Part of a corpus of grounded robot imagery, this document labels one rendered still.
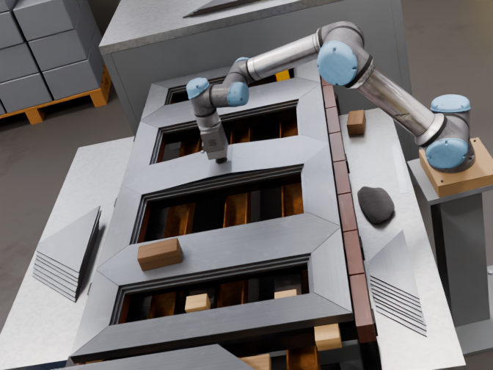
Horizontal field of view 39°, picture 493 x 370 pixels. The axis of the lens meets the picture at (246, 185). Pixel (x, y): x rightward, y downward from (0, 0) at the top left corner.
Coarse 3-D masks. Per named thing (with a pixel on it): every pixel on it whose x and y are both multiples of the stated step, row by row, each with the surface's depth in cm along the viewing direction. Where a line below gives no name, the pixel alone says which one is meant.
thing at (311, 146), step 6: (306, 138) 238; (312, 138) 237; (306, 144) 235; (312, 144) 234; (318, 144) 233; (306, 150) 231; (312, 150) 231; (318, 150) 230; (306, 156) 229; (312, 156) 228
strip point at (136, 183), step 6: (144, 168) 248; (138, 174) 246; (144, 174) 245; (126, 180) 245; (132, 180) 244; (138, 180) 243; (144, 180) 242; (126, 186) 241; (132, 186) 240; (138, 186) 239; (138, 192) 236
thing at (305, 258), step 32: (160, 128) 271; (192, 128) 269; (160, 192) 234; (192, 192) 232; (128, 288) 198; (160, 288) 197; (320, 320) 170; (352, 320) 170; (96, 352) 179; (128, 352) 178
